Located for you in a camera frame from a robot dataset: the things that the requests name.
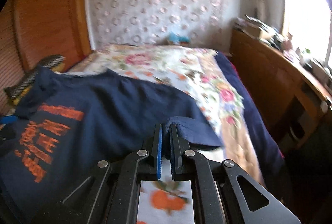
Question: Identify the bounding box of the navy blanket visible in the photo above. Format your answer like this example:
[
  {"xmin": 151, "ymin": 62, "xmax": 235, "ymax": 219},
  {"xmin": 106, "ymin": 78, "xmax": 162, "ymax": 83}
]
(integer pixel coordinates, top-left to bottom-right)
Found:
[{"xmin": 215, "ymin": 51, "xmax": 284, "ymax": 180}]

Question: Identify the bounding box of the window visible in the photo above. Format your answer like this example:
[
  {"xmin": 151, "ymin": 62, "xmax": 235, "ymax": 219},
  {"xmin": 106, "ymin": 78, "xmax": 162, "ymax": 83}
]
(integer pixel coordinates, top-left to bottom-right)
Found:
[{"xmin": 281, "ymin": 0, "xmax": 332, "ymax": 70}]

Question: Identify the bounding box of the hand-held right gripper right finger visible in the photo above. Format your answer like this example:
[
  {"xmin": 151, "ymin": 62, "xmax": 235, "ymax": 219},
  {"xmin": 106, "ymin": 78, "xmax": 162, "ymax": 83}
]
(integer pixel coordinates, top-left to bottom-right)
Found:
[{"xmin": 169, "ymin": 124, "xmax": 301, "ymax": 224}]

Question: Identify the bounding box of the dark woven pillow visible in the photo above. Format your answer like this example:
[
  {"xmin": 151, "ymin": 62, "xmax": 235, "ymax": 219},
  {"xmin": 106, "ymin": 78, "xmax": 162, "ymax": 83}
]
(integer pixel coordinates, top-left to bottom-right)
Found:
[{"xmin": 4, "ymin": 55, "xmax": 65, "ymax": 105}]

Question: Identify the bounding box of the dark waste bin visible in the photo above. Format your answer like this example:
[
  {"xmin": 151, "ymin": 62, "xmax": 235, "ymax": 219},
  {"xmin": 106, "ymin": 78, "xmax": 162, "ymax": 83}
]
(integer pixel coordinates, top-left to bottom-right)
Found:
[{"xmin": 287, "ymin": 114, "xmax": 307, "ymax": 143}]

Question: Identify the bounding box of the floral quilt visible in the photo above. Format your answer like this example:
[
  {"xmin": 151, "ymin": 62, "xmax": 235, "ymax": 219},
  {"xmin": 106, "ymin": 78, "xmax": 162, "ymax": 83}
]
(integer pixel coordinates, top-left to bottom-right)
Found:
[{"xmin": 65, "ymin": 43, "xmax": 265, "ymax": 185}]

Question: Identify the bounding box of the long wooden desk cabinet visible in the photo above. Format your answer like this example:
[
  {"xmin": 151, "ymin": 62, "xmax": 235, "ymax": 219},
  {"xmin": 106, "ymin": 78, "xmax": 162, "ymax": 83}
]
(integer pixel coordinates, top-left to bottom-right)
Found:
[{"xmin": 229, "ymin": 29, "xmax": 332, "ymax": 152}]

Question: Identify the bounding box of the blue bag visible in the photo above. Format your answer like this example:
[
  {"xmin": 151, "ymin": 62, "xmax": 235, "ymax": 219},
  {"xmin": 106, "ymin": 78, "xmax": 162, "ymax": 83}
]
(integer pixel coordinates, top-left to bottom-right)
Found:
[{"xmin": 168, "ymin": 32, "xmax": 190, "ymax": 46}]

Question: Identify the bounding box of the pink jar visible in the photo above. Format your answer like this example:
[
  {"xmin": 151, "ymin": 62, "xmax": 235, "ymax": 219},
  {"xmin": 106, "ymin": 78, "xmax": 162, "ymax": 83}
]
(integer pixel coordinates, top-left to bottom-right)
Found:
[{"xmin": 282, "ymin": 35, "xmax": 294, "ymax": 52}]

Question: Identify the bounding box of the pile of desk items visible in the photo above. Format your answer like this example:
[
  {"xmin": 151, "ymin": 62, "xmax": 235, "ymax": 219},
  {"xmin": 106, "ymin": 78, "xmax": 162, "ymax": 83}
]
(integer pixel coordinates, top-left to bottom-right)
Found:
[{"xmin": 270, "ymin": 32, "xmax": 332, "ymax": 78}]

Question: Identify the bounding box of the navy t-shirt with orange print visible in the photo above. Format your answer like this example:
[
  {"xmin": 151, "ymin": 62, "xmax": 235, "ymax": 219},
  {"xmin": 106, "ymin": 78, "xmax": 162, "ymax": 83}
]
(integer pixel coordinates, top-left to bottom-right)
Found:
[{"xmin": 0, "ymin": 65, "xmax": 226, "ymax": 214}]

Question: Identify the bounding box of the pile of books and papers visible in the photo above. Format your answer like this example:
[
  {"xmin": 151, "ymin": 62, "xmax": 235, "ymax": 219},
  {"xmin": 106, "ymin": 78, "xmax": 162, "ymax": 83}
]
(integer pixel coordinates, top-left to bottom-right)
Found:
[{"xmin": 236, "ymin": 14, "xmax": 276, "ymax": 41}]

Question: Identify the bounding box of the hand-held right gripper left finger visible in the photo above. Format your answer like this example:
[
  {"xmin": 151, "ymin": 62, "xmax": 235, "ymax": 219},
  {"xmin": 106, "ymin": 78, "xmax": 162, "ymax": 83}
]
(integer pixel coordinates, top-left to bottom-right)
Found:
[{"xmin": 32, "ymin": 123, "xmax": 164, "ymax": 224}]

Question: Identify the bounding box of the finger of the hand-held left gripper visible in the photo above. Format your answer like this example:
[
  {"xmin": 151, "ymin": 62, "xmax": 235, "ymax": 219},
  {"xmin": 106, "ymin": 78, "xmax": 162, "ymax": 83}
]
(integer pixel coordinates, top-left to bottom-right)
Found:
[
  {"xmin": 0, "ymin": 127, "xmax": 17, "ymax": 146},
  {"xmin": 0, "ymin": 115, "xmax": 18, "ymax": 126}
]

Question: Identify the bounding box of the orange fruit print bed sheet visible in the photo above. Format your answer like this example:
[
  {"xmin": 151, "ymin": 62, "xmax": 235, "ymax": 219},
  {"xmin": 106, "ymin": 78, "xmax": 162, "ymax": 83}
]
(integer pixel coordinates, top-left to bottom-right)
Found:
[{"xmin": 114, "ymin": 65, "xmax": 223, "ymax": 224}]

